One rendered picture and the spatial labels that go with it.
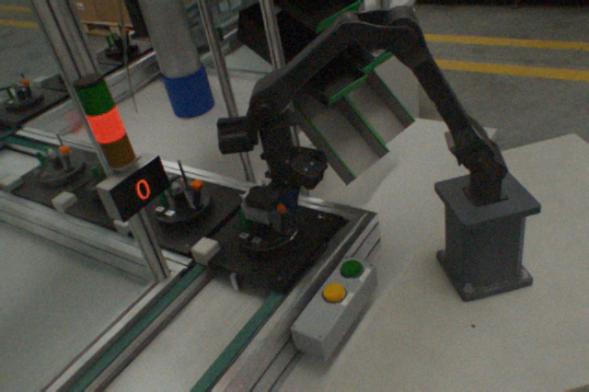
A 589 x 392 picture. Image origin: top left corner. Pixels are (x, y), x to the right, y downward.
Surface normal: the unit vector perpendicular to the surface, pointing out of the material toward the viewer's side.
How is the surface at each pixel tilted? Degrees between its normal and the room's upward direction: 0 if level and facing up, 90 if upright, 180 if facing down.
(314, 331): 0
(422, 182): 0
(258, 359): 0
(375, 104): 45
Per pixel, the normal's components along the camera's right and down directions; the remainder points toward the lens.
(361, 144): 0.39, -0.35
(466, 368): -0.17, -0.79
